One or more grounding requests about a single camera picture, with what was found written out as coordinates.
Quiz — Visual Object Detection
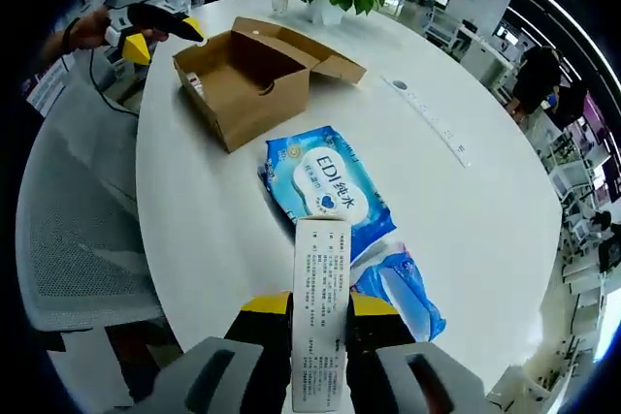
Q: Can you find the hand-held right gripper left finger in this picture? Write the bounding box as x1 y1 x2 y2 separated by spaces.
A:
128 290 295 414

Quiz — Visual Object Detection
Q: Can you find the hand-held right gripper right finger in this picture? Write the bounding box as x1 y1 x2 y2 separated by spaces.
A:
344 291 501 414

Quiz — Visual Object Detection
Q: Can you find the blue soft refill pouch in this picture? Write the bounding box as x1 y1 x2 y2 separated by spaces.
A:
351 238 447 343

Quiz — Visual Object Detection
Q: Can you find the white printed carton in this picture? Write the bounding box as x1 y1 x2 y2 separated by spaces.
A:
290 214 354 410

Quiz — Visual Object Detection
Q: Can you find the brown cardboard shoe box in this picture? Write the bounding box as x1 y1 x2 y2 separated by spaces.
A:
172 16 369 154

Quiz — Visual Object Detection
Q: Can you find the blue wet wipes pack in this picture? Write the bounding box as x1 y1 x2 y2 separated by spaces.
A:
256 125 398 248

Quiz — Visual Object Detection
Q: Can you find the person's left hand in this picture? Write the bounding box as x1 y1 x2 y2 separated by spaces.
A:
72 5 128 50

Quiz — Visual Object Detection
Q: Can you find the black wristband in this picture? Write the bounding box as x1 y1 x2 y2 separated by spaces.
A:
62 17 82 52

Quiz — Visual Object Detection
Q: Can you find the grey mesh office chair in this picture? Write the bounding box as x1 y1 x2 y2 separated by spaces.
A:
15 72 169 335

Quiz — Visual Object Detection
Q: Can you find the table socket strip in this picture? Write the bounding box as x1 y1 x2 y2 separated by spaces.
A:
379 73 473 170

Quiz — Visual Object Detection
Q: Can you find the white office cabinet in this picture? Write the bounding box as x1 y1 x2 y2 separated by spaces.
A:
460 38 515 90

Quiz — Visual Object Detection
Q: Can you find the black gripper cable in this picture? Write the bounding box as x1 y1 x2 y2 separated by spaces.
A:
88 48 143 117

